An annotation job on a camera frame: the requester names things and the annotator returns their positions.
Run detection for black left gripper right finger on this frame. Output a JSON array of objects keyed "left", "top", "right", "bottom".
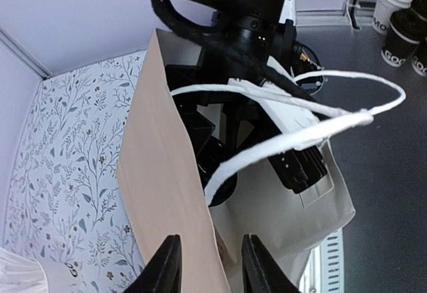
[{"left": 242, "top": 234, "right": 300, "bottom": 293}]

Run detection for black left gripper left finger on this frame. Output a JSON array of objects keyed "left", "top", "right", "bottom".
[{"left": 123, "top": 234, "right": 182, "bottom": 293}]

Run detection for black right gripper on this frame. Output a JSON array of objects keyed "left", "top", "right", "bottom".
[{"left": 165, "top": 62, "right": 268, "bottom": 207}]

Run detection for brown paper bag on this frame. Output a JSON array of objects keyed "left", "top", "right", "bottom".
[{"left": 115, "top": 28, "right": 407, "bottom": 293}]

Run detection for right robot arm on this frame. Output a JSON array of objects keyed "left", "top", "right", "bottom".
[{"left": 151, "top": 0, "right": 309, "bottom": 186}]

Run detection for white paper straw cup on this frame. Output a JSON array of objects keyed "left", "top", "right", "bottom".
[{"left": 0, "top": 248, "right": 81, "bottom": 293}]

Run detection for spare black cups outside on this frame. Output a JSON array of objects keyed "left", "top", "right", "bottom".
[{"left": 381, "top": 9, "right": 426, "bottom": 77}]

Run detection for aluminium front rail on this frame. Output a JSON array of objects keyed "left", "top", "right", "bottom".
[{"left": 299, "top": 229, "right": 344, "bottom": 293}]

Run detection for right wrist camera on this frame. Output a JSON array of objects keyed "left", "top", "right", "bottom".
[{"left": 228, "top": 57, "right": 334, "bottom": 207}]

